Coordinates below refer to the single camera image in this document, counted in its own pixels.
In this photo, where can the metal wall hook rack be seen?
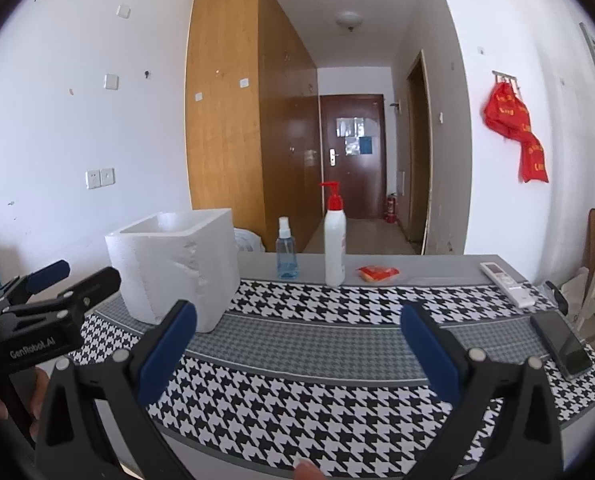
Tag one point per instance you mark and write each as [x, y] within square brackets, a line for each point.
[506, 76]

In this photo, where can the round ceiling lamp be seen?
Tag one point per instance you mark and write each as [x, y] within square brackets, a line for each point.
[349, 19]

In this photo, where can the blue spray bottle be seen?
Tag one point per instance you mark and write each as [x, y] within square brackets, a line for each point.
[286, 260]

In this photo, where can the wooden wardrobe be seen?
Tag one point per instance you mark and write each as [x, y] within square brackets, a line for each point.
[227, 135]

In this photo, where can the white foam box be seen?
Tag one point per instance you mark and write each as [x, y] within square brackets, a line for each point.
[177, 270]

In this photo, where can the white paper notice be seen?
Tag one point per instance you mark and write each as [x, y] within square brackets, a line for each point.
[350, 130]

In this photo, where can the brown wooden stick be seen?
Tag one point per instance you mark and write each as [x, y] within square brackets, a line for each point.
[590, 245]

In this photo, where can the red snack packet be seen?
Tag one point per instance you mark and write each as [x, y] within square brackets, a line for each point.
[377, 273]

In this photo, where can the person's right hand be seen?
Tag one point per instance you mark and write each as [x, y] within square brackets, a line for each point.
[307, 471]

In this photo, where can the blue paper notice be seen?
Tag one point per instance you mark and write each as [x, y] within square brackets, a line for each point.
[365, 145]

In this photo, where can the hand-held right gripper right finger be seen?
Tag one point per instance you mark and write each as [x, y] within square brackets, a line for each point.
[430, 355]

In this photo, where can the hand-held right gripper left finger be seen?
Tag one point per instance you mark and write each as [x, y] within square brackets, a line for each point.
[167, 355]

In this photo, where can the person's left hand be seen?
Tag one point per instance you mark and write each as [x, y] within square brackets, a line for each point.
[41, 391]

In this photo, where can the black smartphone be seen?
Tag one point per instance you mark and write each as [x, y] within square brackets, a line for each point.
[560, 342]

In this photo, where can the white red-pump lotion bottle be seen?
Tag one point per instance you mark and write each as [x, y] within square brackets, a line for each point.
[335, 250]

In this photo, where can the white remote control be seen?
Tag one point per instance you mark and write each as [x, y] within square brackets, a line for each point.
[505, 282]

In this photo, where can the dark brown entrance door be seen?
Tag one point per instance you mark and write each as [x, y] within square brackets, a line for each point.
[357, 185]

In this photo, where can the houndstooth tablecloth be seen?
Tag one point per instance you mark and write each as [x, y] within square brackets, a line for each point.
[302, 350]

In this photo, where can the pale plastic bag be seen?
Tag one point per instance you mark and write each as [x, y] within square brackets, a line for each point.
[250, 241]

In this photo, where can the red printed bag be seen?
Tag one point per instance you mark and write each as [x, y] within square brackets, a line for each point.
[502, 115]
[533, 160]

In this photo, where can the white wall switch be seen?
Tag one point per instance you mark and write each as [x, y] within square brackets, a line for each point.
[111, 81]
[123, 11]

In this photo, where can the black plastic object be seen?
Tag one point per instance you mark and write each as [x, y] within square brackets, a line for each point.
[557, 298]

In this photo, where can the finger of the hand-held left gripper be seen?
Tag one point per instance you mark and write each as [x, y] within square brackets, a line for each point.
[95, 285]
[47, 276]

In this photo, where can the red fire extinguisher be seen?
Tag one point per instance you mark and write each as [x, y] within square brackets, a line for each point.
[391, 208]

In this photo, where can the brown side door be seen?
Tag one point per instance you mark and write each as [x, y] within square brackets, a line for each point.
[417, 160]

